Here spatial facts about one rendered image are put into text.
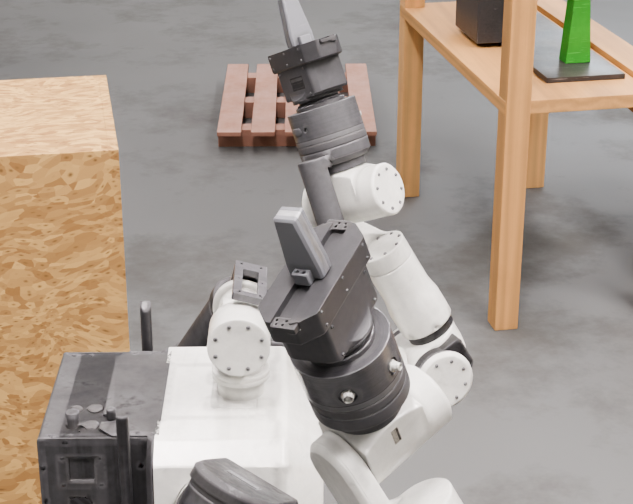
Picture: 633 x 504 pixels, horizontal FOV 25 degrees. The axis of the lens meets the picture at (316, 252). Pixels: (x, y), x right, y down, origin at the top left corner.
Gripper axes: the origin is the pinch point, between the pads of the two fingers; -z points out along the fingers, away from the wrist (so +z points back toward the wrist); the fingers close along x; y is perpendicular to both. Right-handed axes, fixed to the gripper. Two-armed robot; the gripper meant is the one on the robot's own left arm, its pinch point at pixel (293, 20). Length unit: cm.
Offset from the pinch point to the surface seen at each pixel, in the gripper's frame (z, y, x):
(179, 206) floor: 43, -133, -385
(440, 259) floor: 87, -188, -296
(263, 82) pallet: 6, -234, -481
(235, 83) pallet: 2, -222, -486
